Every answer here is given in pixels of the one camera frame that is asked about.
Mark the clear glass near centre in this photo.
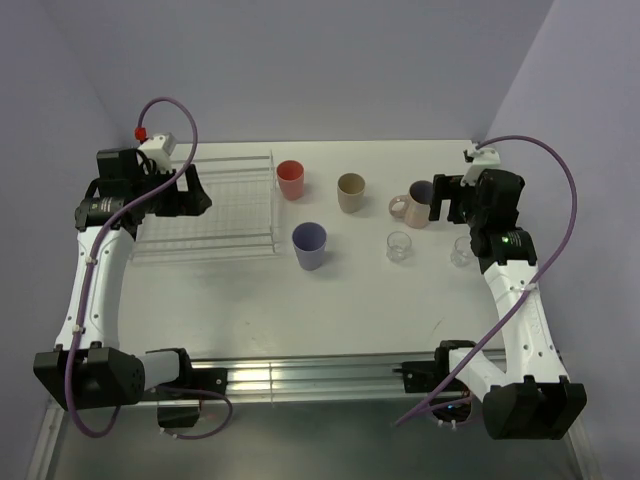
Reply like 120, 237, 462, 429
386, 231, 412, 262

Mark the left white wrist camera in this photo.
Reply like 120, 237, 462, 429
139, 133, 177, 173

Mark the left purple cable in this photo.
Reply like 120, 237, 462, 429
65, 97, 234, 441

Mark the clear glass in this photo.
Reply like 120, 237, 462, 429
450, 236, 475, 268
386, 231, 412, 262

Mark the pink ceramic mug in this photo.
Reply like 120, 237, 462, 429
388, 180, 433, 229

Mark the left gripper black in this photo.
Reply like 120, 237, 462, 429
130, 164, 210, 218

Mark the clear glass far right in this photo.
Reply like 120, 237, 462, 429
450, 236, 475, 268

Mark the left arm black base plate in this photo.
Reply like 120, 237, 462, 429
142, 368, 228, 401

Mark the purple cable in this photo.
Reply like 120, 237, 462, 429
65, 97, 234, 441
394, 135, 579, 427

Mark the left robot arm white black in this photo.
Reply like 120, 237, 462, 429
33, 148, 212, 410

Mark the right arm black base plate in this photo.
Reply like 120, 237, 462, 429
393, 360, 447, 394

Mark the beige plastic cup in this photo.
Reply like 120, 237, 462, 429
337, 172, 366, 214

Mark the clear acrylic dish rack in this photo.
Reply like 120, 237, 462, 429
131, 153, 279, 264

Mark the aluminium mounting rail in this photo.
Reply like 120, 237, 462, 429
47, 349, 511, 409

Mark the purple plastic cup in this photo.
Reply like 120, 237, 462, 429
292, 222, 327, 271

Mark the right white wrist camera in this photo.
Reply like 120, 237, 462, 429
460, 145, 501, 186

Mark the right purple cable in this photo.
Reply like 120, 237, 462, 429
394, 135, 579, 427

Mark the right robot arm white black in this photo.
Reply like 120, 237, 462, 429
429, 169, 587, 440

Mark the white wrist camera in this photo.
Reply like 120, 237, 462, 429
139, 133, 177, 173
460, 145, 501, 186

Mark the red plastic cup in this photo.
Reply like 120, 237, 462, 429
276, 160, 304, 201

